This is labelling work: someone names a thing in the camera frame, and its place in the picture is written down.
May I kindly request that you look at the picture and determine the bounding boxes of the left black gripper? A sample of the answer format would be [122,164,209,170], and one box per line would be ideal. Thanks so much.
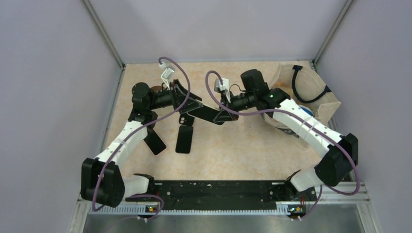
[148,79,203,113]

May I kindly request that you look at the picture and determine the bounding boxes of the pink cased phone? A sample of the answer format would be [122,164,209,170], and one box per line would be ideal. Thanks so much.
[188,105,224,125]

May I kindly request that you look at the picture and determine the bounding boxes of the black phone case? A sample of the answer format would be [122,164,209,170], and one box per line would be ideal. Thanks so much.
[179,113,195,126]

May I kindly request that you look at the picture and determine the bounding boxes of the black smartphone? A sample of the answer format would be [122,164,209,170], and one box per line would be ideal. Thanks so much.
[175,125,193,154]

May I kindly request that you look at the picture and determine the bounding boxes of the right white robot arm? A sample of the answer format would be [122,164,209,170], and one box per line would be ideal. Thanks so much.
[205,69,360,200]

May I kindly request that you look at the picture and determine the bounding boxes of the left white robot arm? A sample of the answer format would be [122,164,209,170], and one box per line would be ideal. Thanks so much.
[80,80,203,207]

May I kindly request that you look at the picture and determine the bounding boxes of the white cased phone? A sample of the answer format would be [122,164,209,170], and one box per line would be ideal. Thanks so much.
[144,129,167,156]

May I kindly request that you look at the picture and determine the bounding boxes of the white cup brown lid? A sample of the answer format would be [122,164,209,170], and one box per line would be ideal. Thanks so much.
[151,85,167,93]

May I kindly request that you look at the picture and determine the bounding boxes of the printed paper packet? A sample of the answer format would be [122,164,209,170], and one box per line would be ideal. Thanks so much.
[262,114,299,138]

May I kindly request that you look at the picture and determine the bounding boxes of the blue white round tin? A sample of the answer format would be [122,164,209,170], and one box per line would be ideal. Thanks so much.
[299,105,314,117]

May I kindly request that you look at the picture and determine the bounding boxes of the beige tote bag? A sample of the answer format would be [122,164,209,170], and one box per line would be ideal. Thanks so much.
[268,65,341,124]

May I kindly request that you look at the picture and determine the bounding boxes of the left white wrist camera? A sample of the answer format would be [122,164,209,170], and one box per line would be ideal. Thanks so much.
[159,63,175,89]

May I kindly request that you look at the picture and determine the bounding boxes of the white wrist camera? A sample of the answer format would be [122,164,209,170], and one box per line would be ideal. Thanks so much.
[159,63,175,89]
[214,78,231,102]

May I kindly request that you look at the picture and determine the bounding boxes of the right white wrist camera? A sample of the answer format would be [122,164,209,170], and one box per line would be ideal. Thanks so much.
[214,78,231,102]

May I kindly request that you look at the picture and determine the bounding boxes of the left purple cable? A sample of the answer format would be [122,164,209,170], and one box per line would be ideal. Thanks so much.
[92,57,191,212]

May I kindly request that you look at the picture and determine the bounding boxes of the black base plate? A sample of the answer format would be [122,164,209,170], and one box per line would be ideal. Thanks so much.
[125,177,317,211]

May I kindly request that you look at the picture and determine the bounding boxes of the grey slotted cable duct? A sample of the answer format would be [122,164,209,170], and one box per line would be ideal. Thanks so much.
[88,204,291,216]

